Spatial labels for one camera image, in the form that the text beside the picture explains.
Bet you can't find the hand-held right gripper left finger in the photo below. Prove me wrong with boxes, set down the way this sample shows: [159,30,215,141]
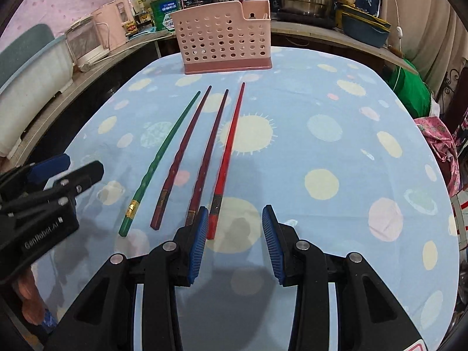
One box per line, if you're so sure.
[44,207,210,351]

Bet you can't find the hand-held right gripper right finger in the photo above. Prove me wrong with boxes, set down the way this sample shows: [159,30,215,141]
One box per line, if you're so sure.
[261,205,422,351]

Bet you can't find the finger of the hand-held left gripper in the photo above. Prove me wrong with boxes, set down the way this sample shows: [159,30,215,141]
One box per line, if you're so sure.
[44,161,105,207]
[0,154,72,192]

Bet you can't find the maroon wavy chopstick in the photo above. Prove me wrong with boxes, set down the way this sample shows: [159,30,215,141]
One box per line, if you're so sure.
[150,85,213,232]

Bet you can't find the red chopstick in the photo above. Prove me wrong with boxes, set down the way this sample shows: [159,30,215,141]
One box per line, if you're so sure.
[206,82,246,241]

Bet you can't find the pink perforated utensil basket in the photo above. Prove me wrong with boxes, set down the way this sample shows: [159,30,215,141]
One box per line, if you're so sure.
[171,1,273,75]

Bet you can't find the person's left hand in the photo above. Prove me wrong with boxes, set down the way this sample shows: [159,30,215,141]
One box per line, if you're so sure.
[15,267,48,326]

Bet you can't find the white bin with teal lid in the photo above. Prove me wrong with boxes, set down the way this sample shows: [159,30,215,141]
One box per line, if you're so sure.
[0,24,74,159]

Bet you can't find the blue dotted tablecloth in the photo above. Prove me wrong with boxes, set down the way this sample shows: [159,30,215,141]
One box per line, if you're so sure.
[29,46,459,351]

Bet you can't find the white glass appliance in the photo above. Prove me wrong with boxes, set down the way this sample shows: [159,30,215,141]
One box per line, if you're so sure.
[65,15,110,72]

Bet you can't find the pink electric kettle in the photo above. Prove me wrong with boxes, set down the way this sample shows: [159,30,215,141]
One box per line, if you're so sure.
[91,0,137,50]

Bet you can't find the green white carton box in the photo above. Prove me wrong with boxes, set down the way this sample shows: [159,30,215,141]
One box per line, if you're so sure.
[150,0,180,32]

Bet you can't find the pink floral cloth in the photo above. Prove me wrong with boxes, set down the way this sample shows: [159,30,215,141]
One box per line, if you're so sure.
[413,115,468,198]

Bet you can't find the green plastic bag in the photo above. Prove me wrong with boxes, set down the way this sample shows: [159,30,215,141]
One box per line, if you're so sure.
[388,58,433,118]

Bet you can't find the wooden counter shelf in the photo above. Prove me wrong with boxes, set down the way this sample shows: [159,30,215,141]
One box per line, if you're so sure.
[271,20,421,77]

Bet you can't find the black induction cooker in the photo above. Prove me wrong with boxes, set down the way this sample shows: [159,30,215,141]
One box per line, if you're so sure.
[276,10,337,29]

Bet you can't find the dark blue basin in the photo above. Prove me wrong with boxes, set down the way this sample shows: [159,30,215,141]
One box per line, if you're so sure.
[342,15,391,48]

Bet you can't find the yellow green bowl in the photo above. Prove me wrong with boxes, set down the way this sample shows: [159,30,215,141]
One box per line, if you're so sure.
[336,5,392,30]

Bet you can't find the beige curtain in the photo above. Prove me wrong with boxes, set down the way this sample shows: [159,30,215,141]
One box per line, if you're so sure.
[378,0,468,92]

